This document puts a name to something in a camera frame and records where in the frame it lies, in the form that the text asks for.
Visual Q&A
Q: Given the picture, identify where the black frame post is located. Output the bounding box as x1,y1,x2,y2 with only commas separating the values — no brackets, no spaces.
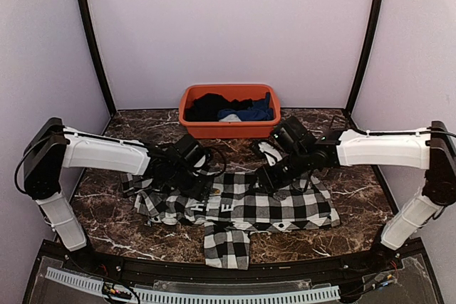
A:
344,0,383,117
77,0,117,117

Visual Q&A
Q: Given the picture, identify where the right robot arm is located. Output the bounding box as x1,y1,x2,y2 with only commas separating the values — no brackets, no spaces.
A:
256,117,455,271

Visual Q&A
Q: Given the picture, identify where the right black frame post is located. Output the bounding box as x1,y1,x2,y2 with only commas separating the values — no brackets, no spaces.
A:
344,0,383,117

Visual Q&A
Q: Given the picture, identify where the left black frame post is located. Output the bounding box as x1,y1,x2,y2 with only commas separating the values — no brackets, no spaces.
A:
77,0,117,117

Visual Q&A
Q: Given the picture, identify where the white slotted cable duct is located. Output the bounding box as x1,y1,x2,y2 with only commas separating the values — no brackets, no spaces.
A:
45,267,341,304

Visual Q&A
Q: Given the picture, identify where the black front rail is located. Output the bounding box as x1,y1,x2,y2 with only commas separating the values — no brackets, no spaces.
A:
50,245,405,286

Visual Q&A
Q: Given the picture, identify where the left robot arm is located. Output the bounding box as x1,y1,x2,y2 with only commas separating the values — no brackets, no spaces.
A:
14,117,212,273

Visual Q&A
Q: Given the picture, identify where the blue garment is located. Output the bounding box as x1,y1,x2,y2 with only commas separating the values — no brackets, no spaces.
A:
217,92,274,122

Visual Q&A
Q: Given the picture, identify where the black garment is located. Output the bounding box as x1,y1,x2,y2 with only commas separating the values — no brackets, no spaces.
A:
184,93,253,122

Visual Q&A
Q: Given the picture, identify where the orange plastic basin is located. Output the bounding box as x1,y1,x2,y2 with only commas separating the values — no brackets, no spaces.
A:
179,84,281,139

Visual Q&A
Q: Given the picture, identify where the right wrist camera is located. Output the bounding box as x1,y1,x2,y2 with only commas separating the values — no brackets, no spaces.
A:
250,140,283,166

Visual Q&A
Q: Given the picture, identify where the black white plaid shirt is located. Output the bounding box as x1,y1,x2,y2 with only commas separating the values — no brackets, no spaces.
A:
121,172,340,270

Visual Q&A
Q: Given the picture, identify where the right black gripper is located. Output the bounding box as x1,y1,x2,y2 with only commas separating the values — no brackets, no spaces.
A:
249,147,310,193

